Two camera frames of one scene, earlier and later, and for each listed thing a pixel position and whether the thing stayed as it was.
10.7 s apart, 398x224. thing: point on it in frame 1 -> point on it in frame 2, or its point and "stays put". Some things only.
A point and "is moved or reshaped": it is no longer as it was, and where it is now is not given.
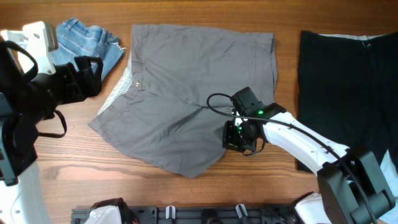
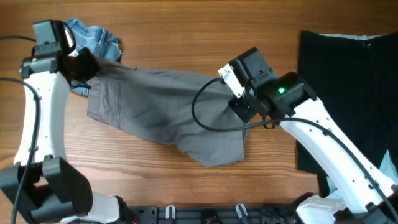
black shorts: x=347 y=90 stays put
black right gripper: x=229 y=140 -> x=245 y=112
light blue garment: x=390 y=173 stays put
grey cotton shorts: x=171 y=101 is moved or reshaped
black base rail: x=198 y=214 stays put
